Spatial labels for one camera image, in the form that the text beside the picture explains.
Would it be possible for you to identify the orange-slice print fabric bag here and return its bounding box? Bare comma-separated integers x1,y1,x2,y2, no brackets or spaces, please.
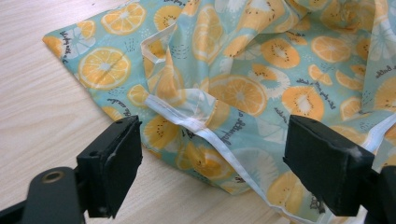
41,0,396,224

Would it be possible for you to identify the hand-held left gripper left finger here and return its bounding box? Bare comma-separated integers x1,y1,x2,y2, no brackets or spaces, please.
76,114,144,219

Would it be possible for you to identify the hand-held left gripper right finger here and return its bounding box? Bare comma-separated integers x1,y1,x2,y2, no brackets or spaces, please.
282,114,376,217

